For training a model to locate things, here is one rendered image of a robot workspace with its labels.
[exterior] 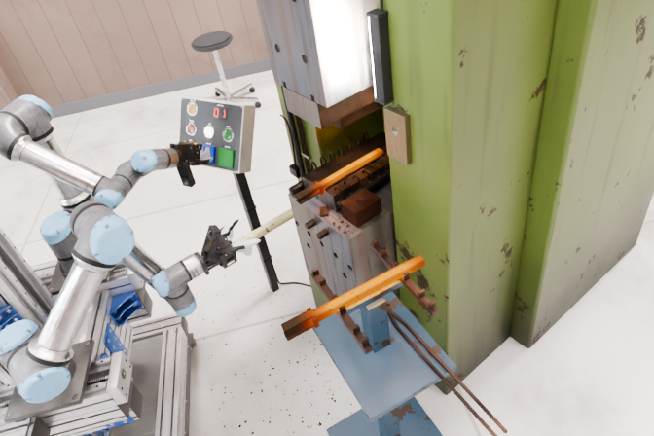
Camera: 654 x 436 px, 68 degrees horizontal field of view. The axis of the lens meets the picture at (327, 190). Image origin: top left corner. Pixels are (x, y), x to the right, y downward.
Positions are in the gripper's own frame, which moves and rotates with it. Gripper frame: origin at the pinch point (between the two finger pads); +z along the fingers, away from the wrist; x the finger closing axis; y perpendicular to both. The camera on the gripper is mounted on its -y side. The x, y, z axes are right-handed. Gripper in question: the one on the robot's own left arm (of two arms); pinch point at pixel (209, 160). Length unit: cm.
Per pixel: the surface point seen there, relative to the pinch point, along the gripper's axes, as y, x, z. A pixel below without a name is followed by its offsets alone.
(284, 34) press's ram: 47, -43, -20
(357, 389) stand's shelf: -53, -84, -27
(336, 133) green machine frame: 15, -40, 30
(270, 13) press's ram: 52, -38, -20
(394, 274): -18, -88, -21
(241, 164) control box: -1.9, -7.1, 11.5
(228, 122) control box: 14.7, 0.3, 10.3
